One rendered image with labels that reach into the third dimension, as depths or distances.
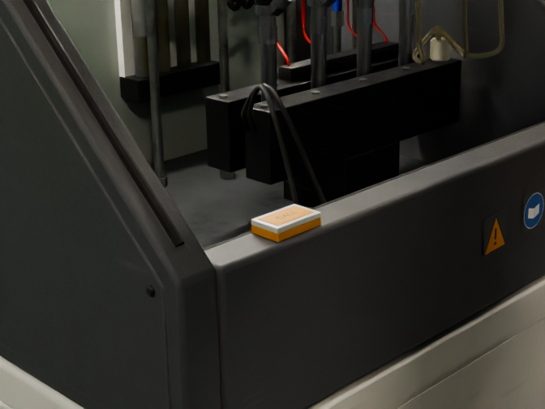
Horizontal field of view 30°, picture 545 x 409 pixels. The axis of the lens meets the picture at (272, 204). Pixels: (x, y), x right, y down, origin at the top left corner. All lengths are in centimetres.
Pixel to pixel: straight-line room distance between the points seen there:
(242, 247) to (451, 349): 32
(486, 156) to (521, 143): 6
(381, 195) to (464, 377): 25
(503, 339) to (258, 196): 35
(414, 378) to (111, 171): 38
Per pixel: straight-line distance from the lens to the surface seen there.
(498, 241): 104
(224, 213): 120
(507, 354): 113
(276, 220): 80
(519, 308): 112
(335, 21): 139
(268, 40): 109
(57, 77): 79
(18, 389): 98
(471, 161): 99
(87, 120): 77
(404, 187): 92
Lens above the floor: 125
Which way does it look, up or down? 20 degrees down
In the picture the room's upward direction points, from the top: 1 degrees counter-clockwise
